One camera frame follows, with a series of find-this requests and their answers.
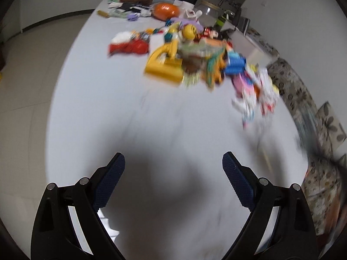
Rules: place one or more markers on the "floral sofa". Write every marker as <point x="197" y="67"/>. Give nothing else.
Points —
<point x="320" y="113"/>

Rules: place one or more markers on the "white red print cup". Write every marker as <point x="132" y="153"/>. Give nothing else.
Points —
<point x="193" y="13"/>

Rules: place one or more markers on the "small purple object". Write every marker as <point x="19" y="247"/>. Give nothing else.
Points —
<point x="132" y="17"/>

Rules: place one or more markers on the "floral pillow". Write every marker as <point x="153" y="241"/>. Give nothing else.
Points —
<point x="333" y="124"/>

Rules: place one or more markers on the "yellow plastic toy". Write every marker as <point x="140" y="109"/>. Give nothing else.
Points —
<point x="164" y="66"/>

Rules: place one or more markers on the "orange shiny bag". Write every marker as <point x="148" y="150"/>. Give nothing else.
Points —
<point x="165" y="11"/>

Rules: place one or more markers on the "green bottle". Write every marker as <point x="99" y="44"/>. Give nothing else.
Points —
<point x="222" y="20"/>

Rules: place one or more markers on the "red black cartoon toy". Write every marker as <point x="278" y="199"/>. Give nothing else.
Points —
<point x="210" y="33"/>

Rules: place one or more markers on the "blue snack packet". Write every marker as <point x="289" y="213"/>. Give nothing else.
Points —
<point x="235" y="64"/>

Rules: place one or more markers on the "white red print plastic bag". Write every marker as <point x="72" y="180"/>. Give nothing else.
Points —
<point x="267" y="94"/>

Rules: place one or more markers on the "grey metal appliance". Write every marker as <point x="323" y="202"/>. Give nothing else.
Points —
<point x="235" y="13"/>

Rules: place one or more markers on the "teal white toy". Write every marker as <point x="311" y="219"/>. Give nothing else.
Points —
<point x="170" y="33"/>

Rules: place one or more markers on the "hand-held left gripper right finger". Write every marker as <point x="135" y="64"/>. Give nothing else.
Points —
<point x="240" y="184"/>

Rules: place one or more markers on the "red white snack packet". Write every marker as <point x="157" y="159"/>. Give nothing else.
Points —
<point x="127" y="45"/>

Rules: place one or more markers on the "white paper sheet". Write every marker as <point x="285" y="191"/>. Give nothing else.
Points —
<point x="114" y="4"/>

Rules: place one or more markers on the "black wallet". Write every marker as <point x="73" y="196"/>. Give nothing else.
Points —
<point x="130" y="7"/>

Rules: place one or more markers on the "yellow smiley ball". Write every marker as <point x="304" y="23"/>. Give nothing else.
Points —
<point x="189" y="31"/>

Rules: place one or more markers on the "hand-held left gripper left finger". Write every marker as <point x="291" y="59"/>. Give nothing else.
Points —
<point x="108" y="184"/>

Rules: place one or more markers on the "white storage box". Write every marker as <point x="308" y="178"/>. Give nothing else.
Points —
<point x="257" y="50"/>

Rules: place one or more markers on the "clear plastic jar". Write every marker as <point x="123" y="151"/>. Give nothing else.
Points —
<point x="207" y="8"/>

